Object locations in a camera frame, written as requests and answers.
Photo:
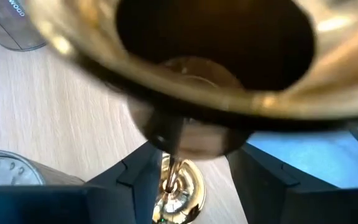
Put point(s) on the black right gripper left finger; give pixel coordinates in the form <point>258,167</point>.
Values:
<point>57,205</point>

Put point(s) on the gold candlestick holder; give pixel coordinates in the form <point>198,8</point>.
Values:
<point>179,199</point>

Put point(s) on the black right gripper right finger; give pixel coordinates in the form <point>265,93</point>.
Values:
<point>306,205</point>

